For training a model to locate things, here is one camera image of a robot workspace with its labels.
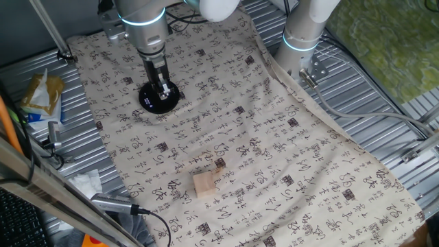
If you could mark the black round digital scale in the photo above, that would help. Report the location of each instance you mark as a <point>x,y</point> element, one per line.
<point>169,107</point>

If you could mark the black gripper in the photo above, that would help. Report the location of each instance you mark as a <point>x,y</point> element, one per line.
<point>155,68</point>

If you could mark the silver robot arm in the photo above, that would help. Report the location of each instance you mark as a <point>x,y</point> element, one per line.
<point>147,34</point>

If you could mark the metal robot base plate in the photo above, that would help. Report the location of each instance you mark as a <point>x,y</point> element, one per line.
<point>319,70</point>

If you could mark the orange pole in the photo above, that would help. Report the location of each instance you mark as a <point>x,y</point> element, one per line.
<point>7,127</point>

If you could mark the small silver camera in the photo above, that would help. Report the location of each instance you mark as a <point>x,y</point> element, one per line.
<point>54,132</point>

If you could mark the white crumpled tissue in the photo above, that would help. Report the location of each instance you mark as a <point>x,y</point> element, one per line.
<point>85,182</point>

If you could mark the aluminium frame bar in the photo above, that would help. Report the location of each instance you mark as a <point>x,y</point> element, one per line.
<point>51,195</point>

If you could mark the grey metal camera pole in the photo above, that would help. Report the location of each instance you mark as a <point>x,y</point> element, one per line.
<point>51,31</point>

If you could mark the light wooden block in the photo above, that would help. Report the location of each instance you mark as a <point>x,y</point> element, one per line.
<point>204,185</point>

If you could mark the long silver camera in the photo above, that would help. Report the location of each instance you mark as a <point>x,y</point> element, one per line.
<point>109,202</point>

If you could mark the black keyboard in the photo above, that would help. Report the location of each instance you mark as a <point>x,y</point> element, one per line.
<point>17,223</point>

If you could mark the orange emergency stop button box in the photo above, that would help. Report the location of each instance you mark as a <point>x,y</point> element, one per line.
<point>91,243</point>

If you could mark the beige calligraphy print cloth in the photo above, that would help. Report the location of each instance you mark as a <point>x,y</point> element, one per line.
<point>274,154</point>

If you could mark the aluminium rail with bracket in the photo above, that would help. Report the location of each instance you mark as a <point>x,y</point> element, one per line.
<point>425,144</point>

